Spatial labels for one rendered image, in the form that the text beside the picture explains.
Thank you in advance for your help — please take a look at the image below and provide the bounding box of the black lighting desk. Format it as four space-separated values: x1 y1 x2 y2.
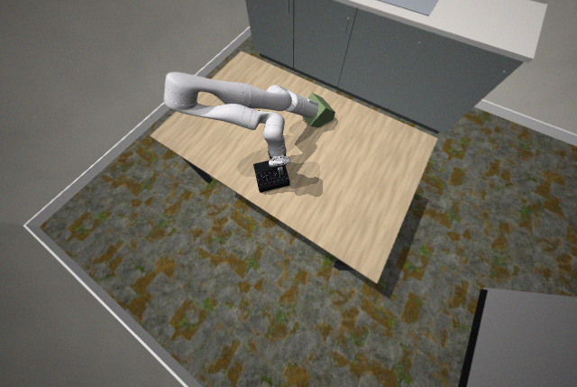
253 161 290 193

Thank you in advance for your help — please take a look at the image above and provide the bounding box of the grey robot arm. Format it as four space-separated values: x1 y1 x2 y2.
164 72 318 152

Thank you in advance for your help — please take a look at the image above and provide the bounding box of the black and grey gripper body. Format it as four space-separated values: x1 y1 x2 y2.
268 146 290 169

